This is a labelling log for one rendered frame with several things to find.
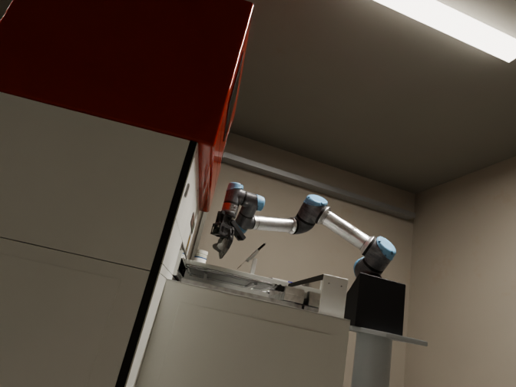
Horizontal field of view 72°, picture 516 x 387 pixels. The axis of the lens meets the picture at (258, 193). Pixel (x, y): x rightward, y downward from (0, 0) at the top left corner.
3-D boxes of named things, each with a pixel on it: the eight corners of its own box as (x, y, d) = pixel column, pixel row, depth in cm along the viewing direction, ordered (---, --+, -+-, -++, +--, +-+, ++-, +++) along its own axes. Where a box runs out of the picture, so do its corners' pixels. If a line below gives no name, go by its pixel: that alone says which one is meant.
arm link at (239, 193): (247, 184, 170) (230, 179, 168) (242, 206, 166) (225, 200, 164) (242, 189, 177) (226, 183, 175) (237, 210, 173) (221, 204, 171)
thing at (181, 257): (171, 274, 130) (179, 249, 133) (178, 282, 171) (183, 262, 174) (176, 275, 130) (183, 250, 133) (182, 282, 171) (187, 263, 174)
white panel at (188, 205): (150, 270, 94) (190, 140, 108) (173, 287, 171) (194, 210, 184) (161, 272, 95) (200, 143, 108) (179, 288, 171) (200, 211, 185)
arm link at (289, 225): (299, 228, 210) (228, 222, 183) (308, 213, 205) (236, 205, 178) (309, 241, 201) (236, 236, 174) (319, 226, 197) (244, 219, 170)
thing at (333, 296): (318, 313, 123) (324, 273, 128) (283, 312, 175) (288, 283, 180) (344, 319, 124) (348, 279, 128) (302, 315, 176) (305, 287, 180)
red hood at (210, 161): (-39, 81, 102) (44, -60, 122) (64, 178, 179) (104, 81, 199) (215, 147, 108) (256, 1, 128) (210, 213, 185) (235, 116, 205)
